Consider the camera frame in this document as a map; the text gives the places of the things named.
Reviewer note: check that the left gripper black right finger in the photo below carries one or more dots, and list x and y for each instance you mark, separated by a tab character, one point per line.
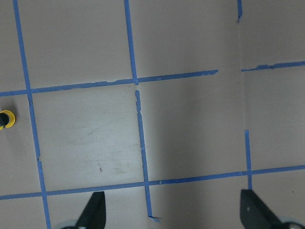
254	213

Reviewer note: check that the yellow push button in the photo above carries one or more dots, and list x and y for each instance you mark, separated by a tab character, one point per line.
7	119

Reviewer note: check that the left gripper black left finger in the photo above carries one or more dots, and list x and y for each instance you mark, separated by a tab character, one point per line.
93	215

